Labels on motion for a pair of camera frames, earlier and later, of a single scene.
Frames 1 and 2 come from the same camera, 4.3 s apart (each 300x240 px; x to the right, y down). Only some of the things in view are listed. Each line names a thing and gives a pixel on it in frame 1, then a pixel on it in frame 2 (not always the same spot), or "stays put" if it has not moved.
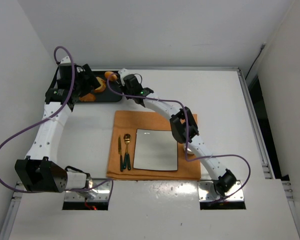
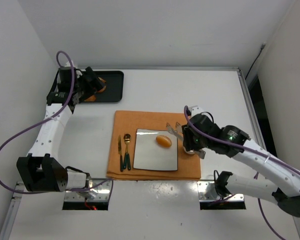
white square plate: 155,149 stays put
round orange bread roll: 110,75 -> 164,141
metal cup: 189,151 stays put
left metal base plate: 100,190 stays put
